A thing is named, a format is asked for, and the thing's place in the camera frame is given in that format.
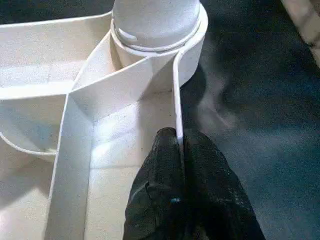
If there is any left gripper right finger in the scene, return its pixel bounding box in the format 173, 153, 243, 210
183, 129, 266, 240

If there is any white plastic table top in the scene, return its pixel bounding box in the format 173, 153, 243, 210
0, 9, 210, 240

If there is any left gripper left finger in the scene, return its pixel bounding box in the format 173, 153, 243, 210
122, 127, 187, 240

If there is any white plastic table leg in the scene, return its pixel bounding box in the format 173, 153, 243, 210
110, 0, 203, 53

